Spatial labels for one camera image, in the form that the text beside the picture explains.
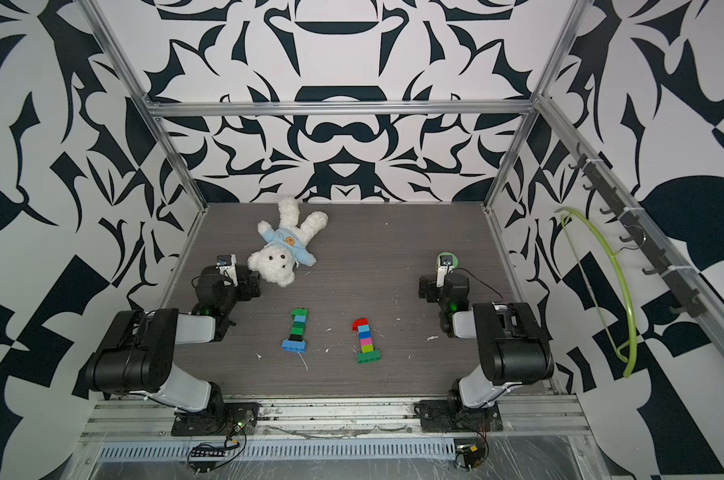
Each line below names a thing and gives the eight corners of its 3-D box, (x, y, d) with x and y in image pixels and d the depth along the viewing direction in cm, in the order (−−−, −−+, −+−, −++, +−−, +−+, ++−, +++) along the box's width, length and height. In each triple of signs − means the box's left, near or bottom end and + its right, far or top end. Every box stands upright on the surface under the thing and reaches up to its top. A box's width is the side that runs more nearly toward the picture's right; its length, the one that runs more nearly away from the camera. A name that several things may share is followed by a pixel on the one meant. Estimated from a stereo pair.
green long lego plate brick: (356, 365, 85) (356, 362, 83) (355, 355, 86) (355, 352, 84) (382, 361, 85) (382, 358, 83) (380, 351, 87) (380, 348, 85)
